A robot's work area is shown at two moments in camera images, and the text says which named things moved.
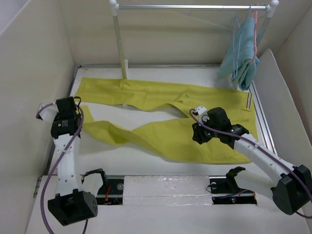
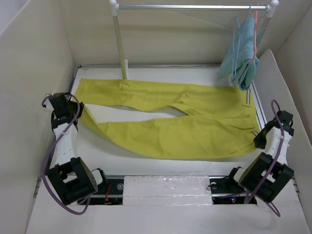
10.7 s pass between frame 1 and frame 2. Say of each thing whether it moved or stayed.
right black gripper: moved
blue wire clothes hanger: stayed
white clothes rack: stayed
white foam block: stayed
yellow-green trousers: moved
